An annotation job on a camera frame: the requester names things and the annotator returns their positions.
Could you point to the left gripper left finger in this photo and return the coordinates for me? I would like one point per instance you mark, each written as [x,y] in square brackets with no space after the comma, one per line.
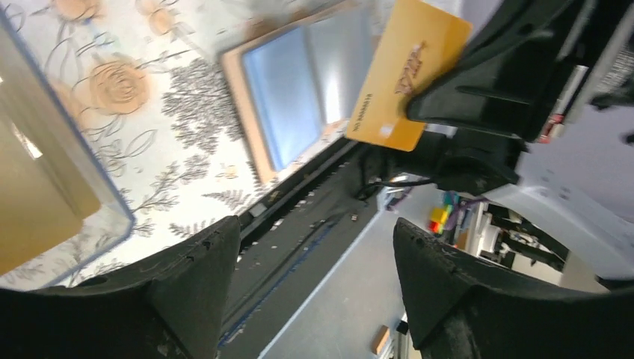
[168,305]

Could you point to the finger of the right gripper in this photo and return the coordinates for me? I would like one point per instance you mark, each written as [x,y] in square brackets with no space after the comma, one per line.
[510,73]
[471,162]

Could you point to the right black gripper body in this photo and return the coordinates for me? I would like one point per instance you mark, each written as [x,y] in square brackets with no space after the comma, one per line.
[600,49]

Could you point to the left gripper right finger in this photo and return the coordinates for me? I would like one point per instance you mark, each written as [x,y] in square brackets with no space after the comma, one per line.
[460,306]

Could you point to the yellow credit card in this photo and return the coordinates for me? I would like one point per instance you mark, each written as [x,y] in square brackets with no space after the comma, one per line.
[419,43]

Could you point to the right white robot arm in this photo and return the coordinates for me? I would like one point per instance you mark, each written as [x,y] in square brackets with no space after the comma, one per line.
[592,232]

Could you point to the floral tablecloth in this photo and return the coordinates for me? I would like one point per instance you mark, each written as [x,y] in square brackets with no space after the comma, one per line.
[145,83]

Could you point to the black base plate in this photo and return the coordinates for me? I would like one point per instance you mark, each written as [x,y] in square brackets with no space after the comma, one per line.
[283,259]

